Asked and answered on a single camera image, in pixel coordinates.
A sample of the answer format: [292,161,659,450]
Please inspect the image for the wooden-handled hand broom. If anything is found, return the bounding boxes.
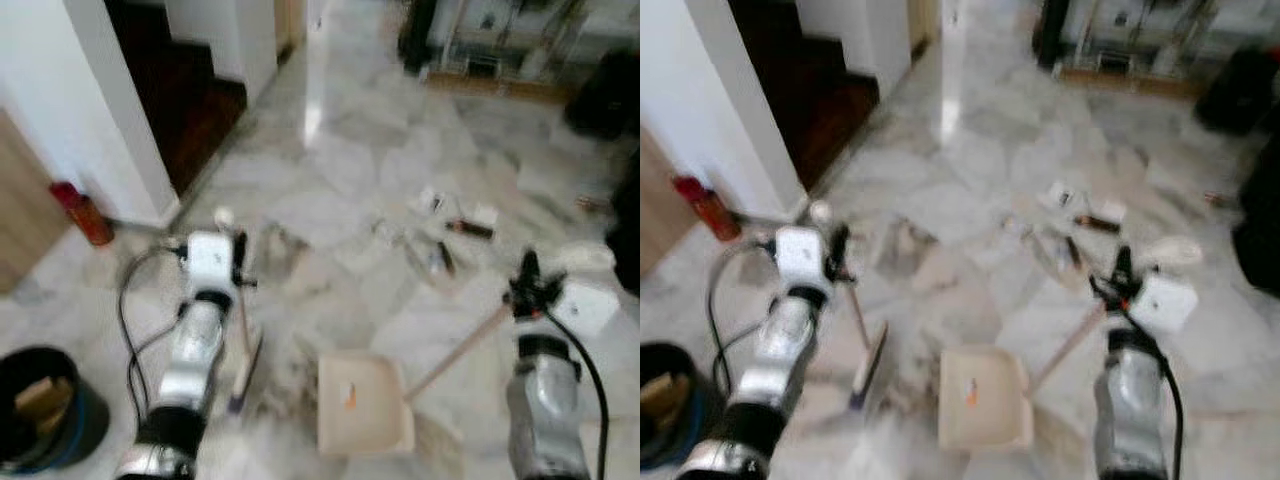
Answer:
[212,205,265,414]
[808,200,891,413]

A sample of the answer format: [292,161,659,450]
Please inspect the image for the cream long-handled dustpan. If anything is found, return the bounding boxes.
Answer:
[937,235,1206,453]
[317,243,618,458]

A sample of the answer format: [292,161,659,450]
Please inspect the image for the tall black object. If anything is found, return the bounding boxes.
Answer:
[608,148,641,298]
[1231,138,1280,299]

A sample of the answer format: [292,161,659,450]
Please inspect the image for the red-capped spray can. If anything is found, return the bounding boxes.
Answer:
[50,180,116,248]
[671,175,743,244]

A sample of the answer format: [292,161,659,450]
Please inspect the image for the dark wooden staircase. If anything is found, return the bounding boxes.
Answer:
[103,0,248,194]
[727,0,882,193]

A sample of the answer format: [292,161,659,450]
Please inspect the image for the brown cardboard piece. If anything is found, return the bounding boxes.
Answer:
[14,376,76,433]
[642,372,693,426]

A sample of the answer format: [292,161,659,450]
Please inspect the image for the large black bag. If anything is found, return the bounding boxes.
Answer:
[1194,43,1280,137]
[563,47,641,141]

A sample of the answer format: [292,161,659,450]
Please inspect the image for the black waste bucket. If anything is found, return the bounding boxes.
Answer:
[640,341,727,471]
[0,345,111,476]

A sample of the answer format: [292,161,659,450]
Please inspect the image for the glass-fronted low shelf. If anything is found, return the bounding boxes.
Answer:
[1055,0,1280,99]
[425,0,641,104]

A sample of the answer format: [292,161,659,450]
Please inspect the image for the black upright item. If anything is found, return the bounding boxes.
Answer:
[397,0,439,74]
[1032,0,1071,69]

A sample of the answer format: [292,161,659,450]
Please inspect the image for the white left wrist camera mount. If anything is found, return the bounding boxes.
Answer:
[774,226,832,292]
[185,231,241,297]

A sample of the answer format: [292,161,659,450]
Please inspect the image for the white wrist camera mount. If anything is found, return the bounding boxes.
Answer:
[1130,273,1199,336]
[554,283,620,338]
[774,226,832,292]
[185,231,241,297]

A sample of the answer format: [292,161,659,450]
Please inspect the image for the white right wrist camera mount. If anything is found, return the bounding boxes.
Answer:
[554,283,620,338]
[1130,273,1199,336]

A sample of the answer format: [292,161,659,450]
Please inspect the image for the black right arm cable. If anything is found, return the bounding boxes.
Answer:
[543,308,611,480]
[1128,306,1187,480]

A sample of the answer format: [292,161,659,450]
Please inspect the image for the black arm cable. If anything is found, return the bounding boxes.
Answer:
[117,244,193,403]
[1128,306,1187,480]
[543,308,611,480]
[706,243,793,403]

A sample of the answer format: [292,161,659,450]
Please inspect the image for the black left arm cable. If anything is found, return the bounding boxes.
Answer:
[117,244,193,403]
[706,243,793,403]

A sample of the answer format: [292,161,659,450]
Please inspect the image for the light wooden wall panel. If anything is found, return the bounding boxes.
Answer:
[640,128,703,283]
[0,108,73,293]

